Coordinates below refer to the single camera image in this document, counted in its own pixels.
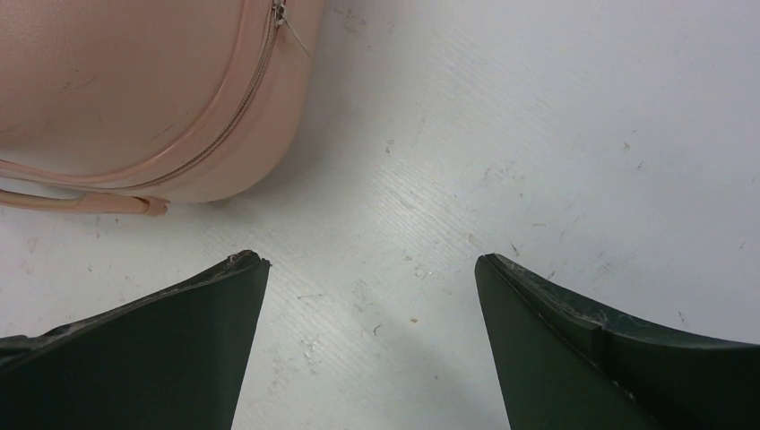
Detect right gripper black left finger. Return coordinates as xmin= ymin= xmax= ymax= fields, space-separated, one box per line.
xmin=1 ymin=250 xmax=271 ymax=429

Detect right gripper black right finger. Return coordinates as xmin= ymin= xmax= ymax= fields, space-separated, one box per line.
xmin=474 ymin=254 xmax=759 ymax=429

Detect pink suitcase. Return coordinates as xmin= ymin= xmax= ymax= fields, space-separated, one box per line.
xmin=1 ymin=0 xmax=324 ymax=216

